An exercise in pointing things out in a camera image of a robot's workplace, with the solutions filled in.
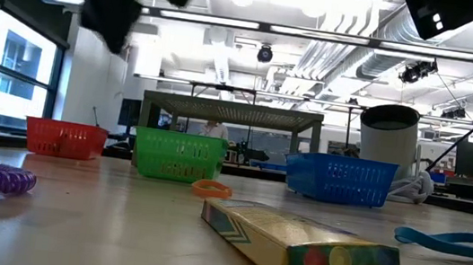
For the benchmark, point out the white ceiling pipes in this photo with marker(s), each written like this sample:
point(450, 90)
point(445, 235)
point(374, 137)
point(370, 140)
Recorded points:
point(345, 23)

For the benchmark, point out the orange rubber band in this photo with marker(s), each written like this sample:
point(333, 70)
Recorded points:
point(211, 194)

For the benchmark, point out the black ceiling lamp cluster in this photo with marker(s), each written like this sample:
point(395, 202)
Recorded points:
point(453, 114)
point(411, 74)

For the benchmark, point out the dark monitor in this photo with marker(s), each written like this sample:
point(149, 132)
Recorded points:
point(130, 112)

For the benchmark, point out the white cylinder with black top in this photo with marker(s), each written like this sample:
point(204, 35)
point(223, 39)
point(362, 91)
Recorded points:
point(386, 146)

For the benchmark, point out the yellow crayon box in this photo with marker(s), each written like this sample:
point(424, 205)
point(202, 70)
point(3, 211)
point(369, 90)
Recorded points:
point(295, 244)

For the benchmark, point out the red plastic basket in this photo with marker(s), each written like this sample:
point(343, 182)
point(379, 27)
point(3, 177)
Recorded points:
point(65, 138)

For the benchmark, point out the person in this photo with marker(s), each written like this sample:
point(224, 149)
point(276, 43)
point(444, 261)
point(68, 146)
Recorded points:
point(214, 130)

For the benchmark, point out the green plastic basket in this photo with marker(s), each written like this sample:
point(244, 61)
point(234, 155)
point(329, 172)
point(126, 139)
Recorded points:
point(180, 152)

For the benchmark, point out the black ceiling spot lamp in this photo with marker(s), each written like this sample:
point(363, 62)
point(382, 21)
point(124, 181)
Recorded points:
point(265, 53)

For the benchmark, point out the blue plastic basket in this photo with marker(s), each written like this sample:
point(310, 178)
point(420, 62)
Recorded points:
point(339, 179)

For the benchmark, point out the large window dark frame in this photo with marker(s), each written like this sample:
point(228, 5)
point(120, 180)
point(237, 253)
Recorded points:
point(20, 56)

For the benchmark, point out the blue rubber band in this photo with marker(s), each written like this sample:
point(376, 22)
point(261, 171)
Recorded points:
point(400, 235)

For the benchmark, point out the grey round air duct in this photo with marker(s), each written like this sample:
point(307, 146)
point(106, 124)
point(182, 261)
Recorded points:
point(378, 64)

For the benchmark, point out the long linear ceiling light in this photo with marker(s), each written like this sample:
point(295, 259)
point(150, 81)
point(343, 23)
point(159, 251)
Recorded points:
point(209, 19)

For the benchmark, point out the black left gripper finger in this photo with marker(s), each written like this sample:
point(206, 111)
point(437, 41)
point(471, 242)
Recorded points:
point(113, 13)

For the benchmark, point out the black background rig frame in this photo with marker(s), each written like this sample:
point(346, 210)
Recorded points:
point(224, 87)

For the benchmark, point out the black background machine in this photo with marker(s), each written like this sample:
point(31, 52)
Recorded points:
point(254, 155)

